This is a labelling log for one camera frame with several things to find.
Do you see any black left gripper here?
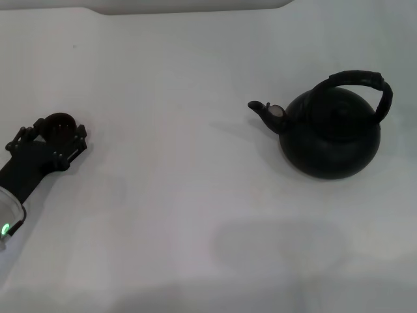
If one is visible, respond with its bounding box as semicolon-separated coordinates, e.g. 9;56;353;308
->
0;117;89;205

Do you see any small dark brown teacup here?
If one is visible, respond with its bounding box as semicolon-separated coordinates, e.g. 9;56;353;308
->
42;112;79;147

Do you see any black round teapot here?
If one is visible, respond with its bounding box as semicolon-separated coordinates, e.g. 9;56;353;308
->
247;68;394;180

